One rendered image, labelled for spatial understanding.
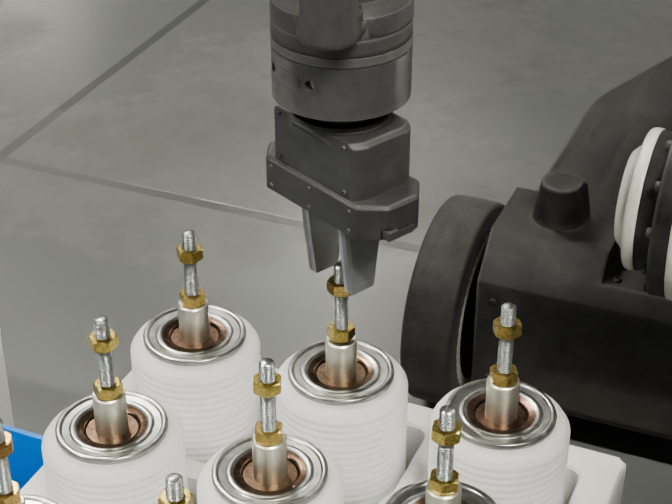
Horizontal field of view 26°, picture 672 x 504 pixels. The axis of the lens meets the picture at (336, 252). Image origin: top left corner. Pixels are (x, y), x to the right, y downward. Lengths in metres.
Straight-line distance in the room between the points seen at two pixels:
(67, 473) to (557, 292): 0.49
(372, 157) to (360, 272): 0.10
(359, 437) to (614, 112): 0.69
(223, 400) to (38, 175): 0.83
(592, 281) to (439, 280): 0.14
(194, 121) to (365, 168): 1.06
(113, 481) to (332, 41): 0.33
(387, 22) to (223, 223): 0.87
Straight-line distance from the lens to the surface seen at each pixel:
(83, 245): 1.69
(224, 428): 1.08
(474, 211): 1.34
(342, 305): 1.00
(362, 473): 1.04
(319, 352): 1.05
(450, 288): 1.29
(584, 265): 1.27
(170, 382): 1.05
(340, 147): 0.90
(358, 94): 0.88
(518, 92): 2.04
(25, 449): 1.23
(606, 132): 1.57
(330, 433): 1.01
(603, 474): 1.08
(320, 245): 0.99
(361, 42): 0.86
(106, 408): 0.98
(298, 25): 0.87
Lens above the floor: 0.87
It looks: 32 degrees down
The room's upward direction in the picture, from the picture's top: straight up
